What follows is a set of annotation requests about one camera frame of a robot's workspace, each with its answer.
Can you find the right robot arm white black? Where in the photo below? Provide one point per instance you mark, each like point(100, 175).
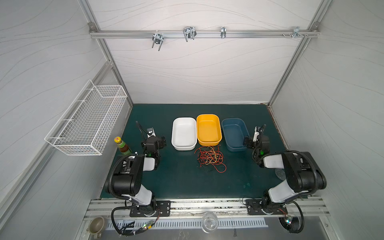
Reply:
point(303, 175)

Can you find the white vent grille strip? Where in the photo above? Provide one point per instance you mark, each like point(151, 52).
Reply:
point(173, 224)

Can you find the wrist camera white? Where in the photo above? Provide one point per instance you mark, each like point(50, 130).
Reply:
point(150, 132)
point(256, 134)

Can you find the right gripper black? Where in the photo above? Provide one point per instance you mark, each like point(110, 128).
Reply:
point(258, 139)

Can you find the clear glass cup front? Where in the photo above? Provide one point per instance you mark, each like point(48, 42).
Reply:
point(210, 222)

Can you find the metal u-bolt clamp middle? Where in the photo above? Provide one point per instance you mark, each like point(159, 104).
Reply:
point(189, 33)

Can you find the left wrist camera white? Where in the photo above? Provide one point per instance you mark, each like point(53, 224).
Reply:
point(150, 132)

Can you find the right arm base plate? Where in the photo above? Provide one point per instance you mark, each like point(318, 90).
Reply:
point(258, 207)

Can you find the blue plastic bin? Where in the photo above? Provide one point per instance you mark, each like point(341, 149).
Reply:
point(235, 130)

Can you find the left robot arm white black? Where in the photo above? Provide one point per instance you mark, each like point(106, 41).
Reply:
point(126, 176)

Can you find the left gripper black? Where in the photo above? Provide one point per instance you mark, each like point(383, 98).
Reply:
point(149, 137)

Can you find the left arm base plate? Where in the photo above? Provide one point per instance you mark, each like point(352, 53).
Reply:
point(160, 208)

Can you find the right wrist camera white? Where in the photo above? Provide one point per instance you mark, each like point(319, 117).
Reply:
point(256, 134)

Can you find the white wire basket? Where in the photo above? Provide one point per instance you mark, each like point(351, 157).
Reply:
point(86, 125)

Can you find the metal u-bolt clamp left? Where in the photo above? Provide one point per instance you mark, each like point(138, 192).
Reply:
point(157, 39)

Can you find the metal bracket right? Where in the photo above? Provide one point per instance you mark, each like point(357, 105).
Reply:
point(295, 34)

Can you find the aluminium crossbar rail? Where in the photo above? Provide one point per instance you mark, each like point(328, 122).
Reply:
point(201, 34)

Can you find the metal u-bolt clamp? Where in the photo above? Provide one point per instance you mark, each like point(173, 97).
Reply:
point(157, 39)
point(189, 33)

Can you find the metal clamp small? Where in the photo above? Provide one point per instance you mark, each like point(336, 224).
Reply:
point(223, 32)

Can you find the green lidded glass jar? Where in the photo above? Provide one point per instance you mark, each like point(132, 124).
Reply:
point(280, 173)

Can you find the sauce bottle yellow cap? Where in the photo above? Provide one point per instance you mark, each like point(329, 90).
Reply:
point(122, 146)

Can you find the yellow plastic bin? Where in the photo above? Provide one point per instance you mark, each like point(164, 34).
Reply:
point(208, 130)

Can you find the white plastic bin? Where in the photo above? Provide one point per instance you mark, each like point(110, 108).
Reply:
point(184, 134)

